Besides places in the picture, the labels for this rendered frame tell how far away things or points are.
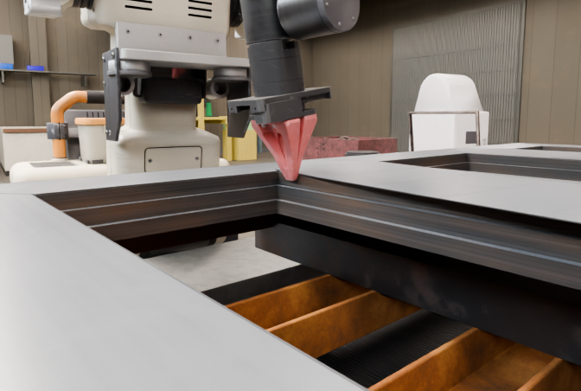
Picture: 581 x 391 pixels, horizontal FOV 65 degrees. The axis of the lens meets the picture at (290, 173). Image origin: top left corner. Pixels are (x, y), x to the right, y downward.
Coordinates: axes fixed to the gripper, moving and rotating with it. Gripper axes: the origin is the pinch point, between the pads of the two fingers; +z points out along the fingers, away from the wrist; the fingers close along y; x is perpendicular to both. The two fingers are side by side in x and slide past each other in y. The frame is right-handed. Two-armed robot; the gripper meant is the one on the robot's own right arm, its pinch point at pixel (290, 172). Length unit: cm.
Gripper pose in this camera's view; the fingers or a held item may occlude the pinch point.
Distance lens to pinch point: 52.8
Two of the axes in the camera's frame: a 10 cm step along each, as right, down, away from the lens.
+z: 1.3, 9.7, 2.2
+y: 7.7, -2.4, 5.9
